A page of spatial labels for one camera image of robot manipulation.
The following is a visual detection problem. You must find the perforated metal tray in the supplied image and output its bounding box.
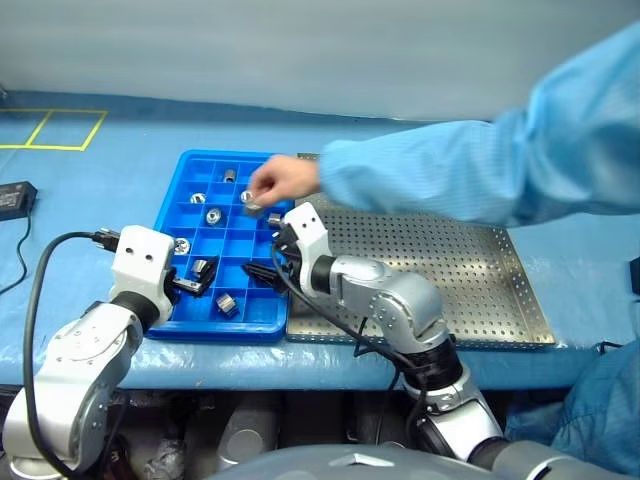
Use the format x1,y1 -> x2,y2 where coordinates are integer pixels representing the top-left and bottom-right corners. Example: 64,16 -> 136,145
284,152 -> 557,352

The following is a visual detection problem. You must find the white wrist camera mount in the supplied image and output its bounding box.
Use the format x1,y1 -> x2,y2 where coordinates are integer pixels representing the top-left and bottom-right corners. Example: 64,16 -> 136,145
281,202 -> 332,297
110,225 -> 176,321

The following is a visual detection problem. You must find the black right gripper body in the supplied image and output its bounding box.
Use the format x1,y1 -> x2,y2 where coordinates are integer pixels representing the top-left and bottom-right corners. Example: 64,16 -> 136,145
272,227 -> 304,284

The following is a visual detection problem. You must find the black power adapter cable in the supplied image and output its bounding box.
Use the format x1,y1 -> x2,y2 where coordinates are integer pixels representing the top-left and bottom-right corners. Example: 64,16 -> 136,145
0,213 -> 32,297

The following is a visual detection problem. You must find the grey robot torso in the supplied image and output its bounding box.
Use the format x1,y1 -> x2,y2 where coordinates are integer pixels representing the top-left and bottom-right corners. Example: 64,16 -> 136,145
207,443 -> 506,480

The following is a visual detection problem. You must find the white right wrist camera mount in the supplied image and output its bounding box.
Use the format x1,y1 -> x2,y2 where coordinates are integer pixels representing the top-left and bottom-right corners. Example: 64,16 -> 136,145
281,202 -> 332,297

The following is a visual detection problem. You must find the person's bare hand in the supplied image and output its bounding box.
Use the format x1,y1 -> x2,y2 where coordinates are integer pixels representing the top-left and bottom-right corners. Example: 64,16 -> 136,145
249,154 -> 323,208

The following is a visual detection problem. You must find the person's blue sleeved arm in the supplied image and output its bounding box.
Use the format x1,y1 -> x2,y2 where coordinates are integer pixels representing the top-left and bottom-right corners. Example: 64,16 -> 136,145
319,22 -> 640,230

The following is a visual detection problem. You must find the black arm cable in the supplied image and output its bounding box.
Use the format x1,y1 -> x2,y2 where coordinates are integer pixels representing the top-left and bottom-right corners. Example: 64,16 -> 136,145
271,239 -> 441,451
22,227 -> 121,480

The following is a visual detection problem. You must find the blue compartment tray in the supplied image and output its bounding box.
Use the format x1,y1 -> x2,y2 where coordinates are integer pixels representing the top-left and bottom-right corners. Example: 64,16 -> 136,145
146,149 -> 295,344

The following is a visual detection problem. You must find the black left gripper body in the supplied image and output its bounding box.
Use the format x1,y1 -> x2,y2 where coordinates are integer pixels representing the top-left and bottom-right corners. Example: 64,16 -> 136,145
166,266 -> 185,305

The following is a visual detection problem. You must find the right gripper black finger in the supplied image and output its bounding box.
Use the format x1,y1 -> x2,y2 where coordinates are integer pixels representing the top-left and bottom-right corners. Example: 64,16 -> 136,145
254,275 -> 292,293
241,263 -> 282,281

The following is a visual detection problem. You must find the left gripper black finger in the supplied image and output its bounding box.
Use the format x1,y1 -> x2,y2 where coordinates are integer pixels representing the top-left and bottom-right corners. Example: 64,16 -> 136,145
175,278 -> 207,299
198,256 -> 220,294

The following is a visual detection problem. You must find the blue plastic table cover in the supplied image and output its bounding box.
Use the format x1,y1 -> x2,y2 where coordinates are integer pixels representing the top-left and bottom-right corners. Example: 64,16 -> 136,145
0,89 -> 640,391

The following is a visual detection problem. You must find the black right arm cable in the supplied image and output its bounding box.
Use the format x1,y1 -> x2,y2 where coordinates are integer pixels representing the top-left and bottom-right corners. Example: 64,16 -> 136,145
271,239 -> 441,451

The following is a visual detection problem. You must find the blue cleanroom coat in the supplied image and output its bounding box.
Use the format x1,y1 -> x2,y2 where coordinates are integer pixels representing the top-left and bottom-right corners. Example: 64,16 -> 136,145
504,339 -> 640,479

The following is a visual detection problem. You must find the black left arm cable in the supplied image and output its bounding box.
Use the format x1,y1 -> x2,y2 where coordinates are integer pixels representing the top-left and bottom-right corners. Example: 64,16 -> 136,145
22,227 -> 121,480

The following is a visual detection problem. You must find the dark grey rounded shape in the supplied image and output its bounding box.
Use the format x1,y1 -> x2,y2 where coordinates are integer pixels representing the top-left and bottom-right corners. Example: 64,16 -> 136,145
217,402 -> 282,469

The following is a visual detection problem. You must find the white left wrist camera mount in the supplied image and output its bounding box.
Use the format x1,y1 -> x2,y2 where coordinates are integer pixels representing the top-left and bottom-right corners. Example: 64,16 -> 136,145
110,225 -> 176,321

